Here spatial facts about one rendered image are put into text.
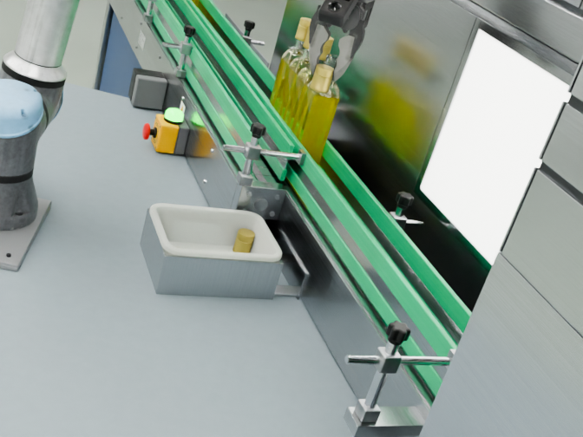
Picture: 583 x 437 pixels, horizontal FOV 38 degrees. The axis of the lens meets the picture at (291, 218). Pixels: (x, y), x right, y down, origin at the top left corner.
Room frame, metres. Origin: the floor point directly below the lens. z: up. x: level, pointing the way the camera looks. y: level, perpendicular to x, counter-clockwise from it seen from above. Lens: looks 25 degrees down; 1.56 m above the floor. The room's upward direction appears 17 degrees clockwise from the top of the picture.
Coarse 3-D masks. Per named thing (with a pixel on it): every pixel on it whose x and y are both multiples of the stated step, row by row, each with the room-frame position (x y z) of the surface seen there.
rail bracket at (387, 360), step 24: (408, 336) 0.95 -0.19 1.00; (360, 360) 0.93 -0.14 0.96; (384, 360) 0.94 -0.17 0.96; (408, 360) 0.96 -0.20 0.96; (432, 360) 0.98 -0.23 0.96; (360, 408) 0.95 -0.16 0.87; (384, 408) 0.98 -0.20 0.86; (408, 408) 1.00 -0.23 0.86; (360, 432) 0.93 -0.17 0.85; (384, 432) 0.95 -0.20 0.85; (408, 432) 0.96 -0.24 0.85
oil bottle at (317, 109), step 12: (336, 84) 1.66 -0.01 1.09; (312, 96) 1.64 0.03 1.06; (324, 96) 1.64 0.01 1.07; (336, 96) 1.65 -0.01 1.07; (300, 108) 1.68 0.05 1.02; (312, 108) 1.64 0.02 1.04; (324, 108) 1.65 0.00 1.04; (336, 108) 1.66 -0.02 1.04; (300, 120) 1.66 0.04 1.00; (312, 120) 1.64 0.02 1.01; (324, 120) 1.65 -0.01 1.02; (300, 132) 1.65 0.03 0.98; (312, 132) 1.64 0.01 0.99; (324, 132) 1.65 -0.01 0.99; (312, 144) 1.64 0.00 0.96; (324, 144) 1.66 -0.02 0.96; (312, 156) 1.65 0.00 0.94
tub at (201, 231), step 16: (160, 208) 1.42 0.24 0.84; (176, 208) 1.43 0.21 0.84; (192, 208) 1.45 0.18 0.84; (208, 208) 1.47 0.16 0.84; (160, 224) 1.35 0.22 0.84; (176, 224) 1.43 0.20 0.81; (192, 224) 1.45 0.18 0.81; (208, 224) 1.46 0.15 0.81; (224, 224) 1.48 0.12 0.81; (240, 224) 1.49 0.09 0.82; (256, 224) 1.49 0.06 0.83; (160, 240) 1.30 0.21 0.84; (176, 240) 1.43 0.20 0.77; (192, 240) 1.45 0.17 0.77; (208, 240) 1.46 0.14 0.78; (224, 240) 1.48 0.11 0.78; (256, 240) 1.46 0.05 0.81; (272, 240) 1.42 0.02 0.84; (192, 256) 1.29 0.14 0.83; (208, 256) 1.30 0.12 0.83; (224, 256) 1.31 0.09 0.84; (240, 256) 1.32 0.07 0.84; (256, 256) 1.34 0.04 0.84; (272, 256) 1.36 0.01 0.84
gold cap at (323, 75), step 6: (318, 66) 1.52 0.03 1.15; (324, 66) 1.53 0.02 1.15; (318, 72) 1.52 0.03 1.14; (324, 72) 1.51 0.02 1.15; (330, 72) 1.52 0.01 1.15; (312, 78) 1.53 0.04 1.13; (318, 78) 1.52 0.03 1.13; (324, 78) 1.52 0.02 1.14; (330, 78) 1.52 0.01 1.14; (312, 84) 1.52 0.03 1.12; (318, 84) 1.51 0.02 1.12; (324, 84) 1.52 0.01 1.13; (330, 84) 1.53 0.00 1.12; (318, 90) 1.51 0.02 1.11; (324, 90) 1.52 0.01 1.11
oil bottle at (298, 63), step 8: (296, 64) 1.75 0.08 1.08; (304, 64) 1.75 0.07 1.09; (288, 72) 1.77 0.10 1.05; (296, 72) 1.74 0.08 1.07; (288, 80) 1.76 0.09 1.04; (288, 88) 1.75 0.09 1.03; (280, 96) 1.78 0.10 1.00; (288, 96) 1.74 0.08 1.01; (280, 104) 1.77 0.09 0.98; (288, 104) 1.74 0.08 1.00; (280, 112) 1.76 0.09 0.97
